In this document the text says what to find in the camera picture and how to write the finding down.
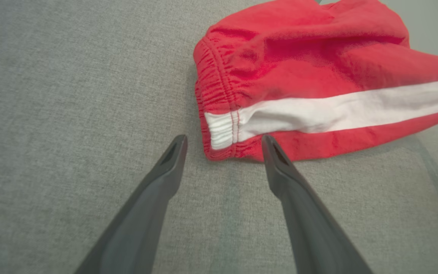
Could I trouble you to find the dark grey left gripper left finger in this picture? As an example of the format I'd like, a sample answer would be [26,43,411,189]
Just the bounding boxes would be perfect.
[75,134,188,274]

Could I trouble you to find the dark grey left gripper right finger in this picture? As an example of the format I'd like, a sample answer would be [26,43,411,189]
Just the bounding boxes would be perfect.
[262,135,373,274]

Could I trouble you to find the red shorts with white stripe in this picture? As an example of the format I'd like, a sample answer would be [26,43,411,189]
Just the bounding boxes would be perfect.
[193,0,438,162]

